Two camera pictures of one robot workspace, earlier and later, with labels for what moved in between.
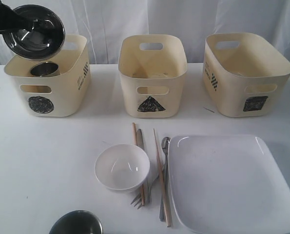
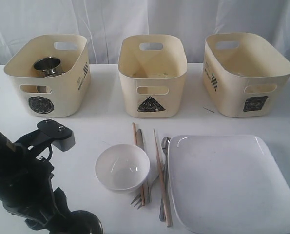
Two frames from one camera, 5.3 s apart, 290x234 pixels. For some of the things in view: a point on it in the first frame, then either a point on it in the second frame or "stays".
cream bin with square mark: x=244 y=74 stays
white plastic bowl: x=122 y=167 stays
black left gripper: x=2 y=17 to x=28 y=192
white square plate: x=231 y=184 stays
